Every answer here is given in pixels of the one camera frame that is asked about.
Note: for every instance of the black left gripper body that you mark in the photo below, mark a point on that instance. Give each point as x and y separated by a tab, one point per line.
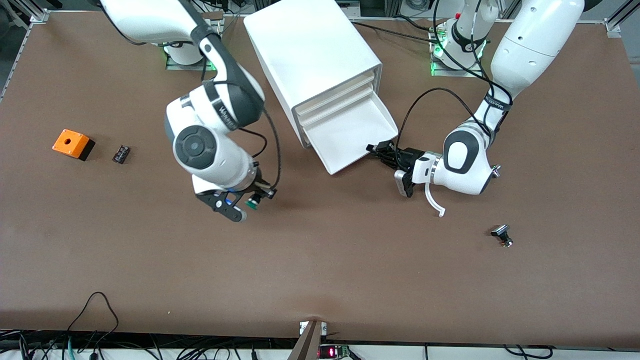
406	156

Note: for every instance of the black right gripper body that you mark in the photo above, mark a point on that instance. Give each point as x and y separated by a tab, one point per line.
260	190

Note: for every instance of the green push button switch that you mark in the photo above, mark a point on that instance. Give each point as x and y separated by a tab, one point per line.
253	201

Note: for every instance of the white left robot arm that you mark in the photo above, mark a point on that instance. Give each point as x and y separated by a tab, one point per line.
465	165

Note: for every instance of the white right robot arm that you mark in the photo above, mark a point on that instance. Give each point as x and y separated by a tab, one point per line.
200	147

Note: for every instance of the white curved plastic arc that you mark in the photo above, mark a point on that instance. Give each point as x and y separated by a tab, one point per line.
434	204

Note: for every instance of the small black contact block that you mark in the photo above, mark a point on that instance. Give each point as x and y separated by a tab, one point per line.
121	153

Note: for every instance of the black device with red light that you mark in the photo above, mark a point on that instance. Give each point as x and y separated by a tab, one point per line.
332	352

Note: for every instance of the small silver knob switch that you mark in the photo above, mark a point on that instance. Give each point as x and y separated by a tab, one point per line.
497	172

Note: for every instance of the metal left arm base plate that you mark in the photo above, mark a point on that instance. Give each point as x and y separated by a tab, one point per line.
472	73

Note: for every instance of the black key switch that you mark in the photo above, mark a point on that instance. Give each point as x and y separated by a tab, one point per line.
501	233

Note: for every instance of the white metal bracket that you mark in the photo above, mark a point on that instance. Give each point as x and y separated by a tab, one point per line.
302	327

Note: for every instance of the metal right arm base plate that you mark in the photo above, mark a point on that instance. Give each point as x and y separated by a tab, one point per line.
175	66

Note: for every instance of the wooden post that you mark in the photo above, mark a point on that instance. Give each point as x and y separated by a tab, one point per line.
306	345

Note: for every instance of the orange button enclosure box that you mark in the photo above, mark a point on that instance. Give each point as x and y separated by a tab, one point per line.
70	142

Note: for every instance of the aluminium frame profile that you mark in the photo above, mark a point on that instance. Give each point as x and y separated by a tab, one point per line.
612	25
40	15

